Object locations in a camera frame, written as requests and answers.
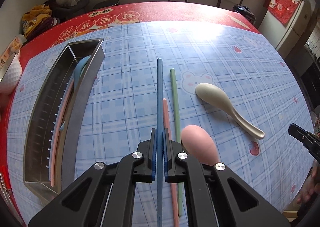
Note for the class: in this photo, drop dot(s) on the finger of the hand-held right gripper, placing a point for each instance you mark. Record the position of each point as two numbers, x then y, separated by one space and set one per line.
302 136

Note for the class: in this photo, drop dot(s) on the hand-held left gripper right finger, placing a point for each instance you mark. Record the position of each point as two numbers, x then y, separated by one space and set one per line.
165 167

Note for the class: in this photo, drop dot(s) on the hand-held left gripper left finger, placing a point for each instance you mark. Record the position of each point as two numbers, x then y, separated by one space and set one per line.
152 167

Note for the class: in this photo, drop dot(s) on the pink spoon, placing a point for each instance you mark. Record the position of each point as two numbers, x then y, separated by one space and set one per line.
197 141

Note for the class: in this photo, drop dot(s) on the pink chopstick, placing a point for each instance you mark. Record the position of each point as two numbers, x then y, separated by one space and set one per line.
53 167
165 114

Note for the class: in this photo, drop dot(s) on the green chopstick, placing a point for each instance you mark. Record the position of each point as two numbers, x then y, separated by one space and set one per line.
174 104

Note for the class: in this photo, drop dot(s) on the beige spoon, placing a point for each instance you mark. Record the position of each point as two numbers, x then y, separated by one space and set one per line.
212 96

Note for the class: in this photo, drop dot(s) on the stainless steel utensil tray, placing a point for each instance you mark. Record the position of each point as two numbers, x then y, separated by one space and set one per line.
82 101

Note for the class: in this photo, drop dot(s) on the blue spoon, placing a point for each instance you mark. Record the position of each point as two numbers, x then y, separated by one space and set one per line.
81 65

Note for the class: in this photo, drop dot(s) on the person's right hand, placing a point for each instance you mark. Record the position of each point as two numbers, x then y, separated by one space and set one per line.
306 194

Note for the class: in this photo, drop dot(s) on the black kitchen cabinet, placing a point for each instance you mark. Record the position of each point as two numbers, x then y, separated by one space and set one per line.
311 81

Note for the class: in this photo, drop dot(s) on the blue plaid table mat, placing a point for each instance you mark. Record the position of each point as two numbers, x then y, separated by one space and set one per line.
125 91

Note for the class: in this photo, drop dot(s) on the white fridge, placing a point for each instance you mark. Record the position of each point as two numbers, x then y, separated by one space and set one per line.
287 34

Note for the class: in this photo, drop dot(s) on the red printed cloth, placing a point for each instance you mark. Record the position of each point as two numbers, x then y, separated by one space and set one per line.
283 2

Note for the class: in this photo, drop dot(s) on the black pressure cooker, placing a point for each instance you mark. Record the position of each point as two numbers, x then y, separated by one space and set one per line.
243 13

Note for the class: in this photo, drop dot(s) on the red printed table cover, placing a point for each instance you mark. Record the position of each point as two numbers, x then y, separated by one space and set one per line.
150 11

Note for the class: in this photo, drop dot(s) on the white textured bowl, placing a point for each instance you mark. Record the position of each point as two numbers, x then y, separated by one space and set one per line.
11 74

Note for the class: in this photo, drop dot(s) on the dark trash bin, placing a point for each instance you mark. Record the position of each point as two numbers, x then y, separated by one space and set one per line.
72 10

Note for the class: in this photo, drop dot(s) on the packaged snack cups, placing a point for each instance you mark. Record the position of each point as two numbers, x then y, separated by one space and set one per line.
12 44

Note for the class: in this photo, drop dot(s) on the pile of clothes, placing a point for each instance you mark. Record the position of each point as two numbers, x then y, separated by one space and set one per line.
37 19

